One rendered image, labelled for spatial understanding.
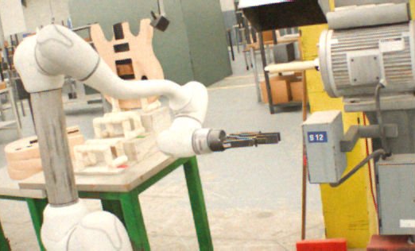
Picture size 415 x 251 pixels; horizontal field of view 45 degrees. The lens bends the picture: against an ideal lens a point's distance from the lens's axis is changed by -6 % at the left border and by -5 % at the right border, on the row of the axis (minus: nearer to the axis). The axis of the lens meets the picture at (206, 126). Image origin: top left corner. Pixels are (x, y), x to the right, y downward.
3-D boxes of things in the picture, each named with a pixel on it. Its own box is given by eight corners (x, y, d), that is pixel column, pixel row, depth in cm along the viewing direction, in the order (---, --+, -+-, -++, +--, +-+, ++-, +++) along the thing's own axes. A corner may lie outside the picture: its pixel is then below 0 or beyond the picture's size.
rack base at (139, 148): (158, 151, 236) (154, 131, 234) (138, 163, 222) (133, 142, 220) (111, 152, 249) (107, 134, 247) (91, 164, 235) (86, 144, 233)
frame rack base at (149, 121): (175, 141, 248) (168, 106, 244) (158, 151, 235) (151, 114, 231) (129, 143, 261) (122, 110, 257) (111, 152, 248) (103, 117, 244)
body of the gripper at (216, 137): (219, 147, 183) (244, 146, 179) (209, 155, 176) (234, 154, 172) (216, 126, 182) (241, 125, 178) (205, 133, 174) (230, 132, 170)
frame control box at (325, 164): (391, 175, 173) (385, 102, 167) (383, 200, 154) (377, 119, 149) (323, 177, 184) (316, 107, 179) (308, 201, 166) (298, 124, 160)
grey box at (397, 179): (424, 223, 176) (413, 73, 164) (421, 237, 167) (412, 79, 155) (383, 223, 182) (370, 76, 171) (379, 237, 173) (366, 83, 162)
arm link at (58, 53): (106, 47, 152) (81, 51, 162) (63, 10, 141) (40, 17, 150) (87, 83, 148) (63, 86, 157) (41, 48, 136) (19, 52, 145)
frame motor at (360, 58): (436, 84, 182) (429, 15, 177) (435, 100, 159) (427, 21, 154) (333, 91, 201) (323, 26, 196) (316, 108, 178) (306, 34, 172)
